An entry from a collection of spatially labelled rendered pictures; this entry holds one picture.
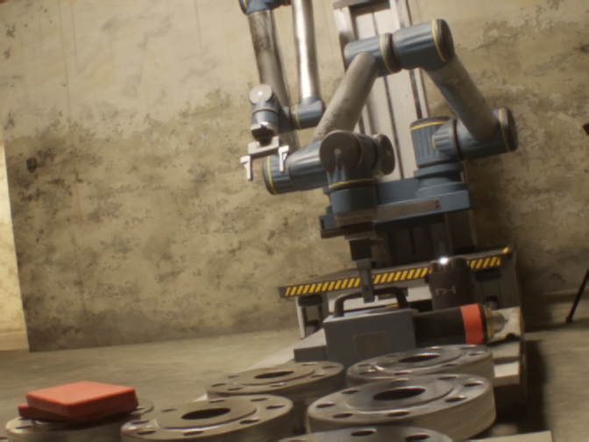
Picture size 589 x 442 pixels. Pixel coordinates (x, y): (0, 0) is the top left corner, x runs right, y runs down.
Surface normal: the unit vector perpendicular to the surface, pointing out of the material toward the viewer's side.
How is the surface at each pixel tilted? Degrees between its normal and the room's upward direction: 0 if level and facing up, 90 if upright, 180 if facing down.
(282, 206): 90
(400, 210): 90
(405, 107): 90
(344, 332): 90
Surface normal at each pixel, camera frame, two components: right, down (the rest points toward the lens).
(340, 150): -0.47, 0.01
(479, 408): 0.65, -0.15
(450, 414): 0.33, -0.11
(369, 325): -0.16, -0.04
